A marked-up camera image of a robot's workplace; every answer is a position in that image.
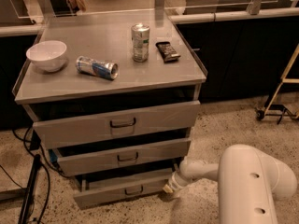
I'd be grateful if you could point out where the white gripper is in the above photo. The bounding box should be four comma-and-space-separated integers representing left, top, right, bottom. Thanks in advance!
163, 171, 200, 194

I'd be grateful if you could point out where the grey bottom drawer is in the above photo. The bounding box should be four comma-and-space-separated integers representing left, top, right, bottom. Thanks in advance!
74, 168, 172, 208

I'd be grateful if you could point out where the grey drawer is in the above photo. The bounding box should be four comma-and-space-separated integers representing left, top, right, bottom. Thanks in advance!
58, 138, 191, 176
74, 168, 172, 208
34, 101, 200, 149

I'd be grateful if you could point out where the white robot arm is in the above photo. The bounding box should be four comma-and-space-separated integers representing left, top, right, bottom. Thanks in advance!
164, 144, 297, 224

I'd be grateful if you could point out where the grey top drawer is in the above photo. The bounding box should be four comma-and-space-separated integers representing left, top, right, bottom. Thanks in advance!
34, 101, 200, 149

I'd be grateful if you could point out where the grey middle drawer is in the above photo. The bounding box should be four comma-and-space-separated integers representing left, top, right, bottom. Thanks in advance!
58, 138, 191, 176

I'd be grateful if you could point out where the grey metal drawer cabinet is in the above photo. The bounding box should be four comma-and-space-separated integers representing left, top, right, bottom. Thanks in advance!
12, 8, 208, 179

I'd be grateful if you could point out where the blue silver lying can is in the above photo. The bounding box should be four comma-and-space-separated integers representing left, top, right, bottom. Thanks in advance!
76, 56, 119, 80

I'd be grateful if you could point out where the dark chocolate bar wrapper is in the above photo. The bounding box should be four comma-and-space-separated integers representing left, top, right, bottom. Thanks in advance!
155, 41, 180, 63

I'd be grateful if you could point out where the black stand leg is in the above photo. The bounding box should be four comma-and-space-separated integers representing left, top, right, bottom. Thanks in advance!
18, 154, 41, 224

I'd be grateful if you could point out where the silver green upright can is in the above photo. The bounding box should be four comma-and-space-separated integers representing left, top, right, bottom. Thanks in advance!
131, 23, 150, 63

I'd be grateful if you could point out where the white ceramic bowl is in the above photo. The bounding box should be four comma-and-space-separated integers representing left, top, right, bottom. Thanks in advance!
26, 40, 67, 72

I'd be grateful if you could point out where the yellow wheeled cart frame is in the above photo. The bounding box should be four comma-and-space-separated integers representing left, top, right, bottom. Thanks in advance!
255, 44, 299, 124

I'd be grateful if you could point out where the black floor cable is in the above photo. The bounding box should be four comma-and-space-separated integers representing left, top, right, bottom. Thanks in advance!
0, 126, 68, 224

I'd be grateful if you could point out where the white horizontal rail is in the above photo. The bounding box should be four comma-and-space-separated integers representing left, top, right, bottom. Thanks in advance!
169, 7, 299, 24

